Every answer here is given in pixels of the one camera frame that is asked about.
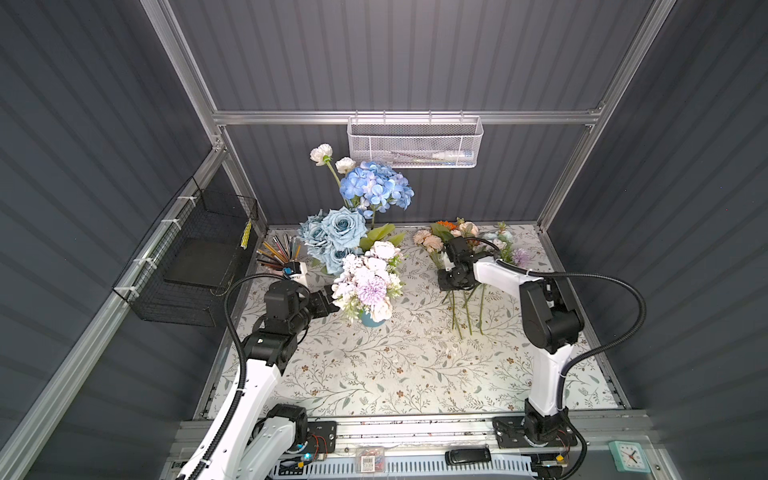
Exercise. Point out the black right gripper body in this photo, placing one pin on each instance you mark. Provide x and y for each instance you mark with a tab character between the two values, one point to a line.
449	280

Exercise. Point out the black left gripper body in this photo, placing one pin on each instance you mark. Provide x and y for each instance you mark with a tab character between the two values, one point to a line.
300	323

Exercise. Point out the purple white flower bunch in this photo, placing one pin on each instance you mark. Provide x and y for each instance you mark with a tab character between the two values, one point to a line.
370	282

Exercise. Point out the teal ceramic vase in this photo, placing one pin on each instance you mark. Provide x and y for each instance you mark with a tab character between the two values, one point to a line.
368	320

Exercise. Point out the dusty blue rose bunch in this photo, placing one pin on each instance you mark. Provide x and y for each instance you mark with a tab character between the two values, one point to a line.
332	236

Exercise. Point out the blue hydrangea flower stem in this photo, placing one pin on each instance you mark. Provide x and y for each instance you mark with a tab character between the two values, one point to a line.
372	188

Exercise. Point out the white rose stem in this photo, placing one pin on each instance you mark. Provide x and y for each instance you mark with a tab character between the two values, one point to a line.
322	156

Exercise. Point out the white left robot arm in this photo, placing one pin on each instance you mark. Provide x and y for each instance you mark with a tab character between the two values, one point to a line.
240	444

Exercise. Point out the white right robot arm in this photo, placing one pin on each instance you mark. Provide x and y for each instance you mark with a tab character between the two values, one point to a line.
549	319

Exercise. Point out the green sprig flower bunch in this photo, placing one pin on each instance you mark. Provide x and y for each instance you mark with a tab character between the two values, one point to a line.
490	269

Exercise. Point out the peach flower stem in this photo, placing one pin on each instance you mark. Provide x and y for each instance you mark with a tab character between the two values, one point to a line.
432	244

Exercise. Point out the coloured pencils bundle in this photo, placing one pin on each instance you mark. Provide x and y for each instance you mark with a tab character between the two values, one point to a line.
279	253

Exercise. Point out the floral patterned table mat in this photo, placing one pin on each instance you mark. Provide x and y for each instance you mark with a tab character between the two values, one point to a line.
436	354

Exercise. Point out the clear small parts box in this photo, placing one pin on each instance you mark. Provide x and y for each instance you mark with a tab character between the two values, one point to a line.
371	460

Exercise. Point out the black remote device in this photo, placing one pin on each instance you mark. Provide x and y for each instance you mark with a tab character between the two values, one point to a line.
467	455

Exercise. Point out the teal small clock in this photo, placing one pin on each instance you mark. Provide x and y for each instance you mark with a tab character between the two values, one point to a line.
629	457

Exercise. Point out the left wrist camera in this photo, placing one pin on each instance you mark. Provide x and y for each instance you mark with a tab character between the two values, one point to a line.
296	271

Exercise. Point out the black wire wall basket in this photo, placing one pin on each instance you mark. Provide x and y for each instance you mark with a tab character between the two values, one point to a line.
192	262

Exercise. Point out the white wire mesh basket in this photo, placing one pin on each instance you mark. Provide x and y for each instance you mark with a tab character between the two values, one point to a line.
416	141

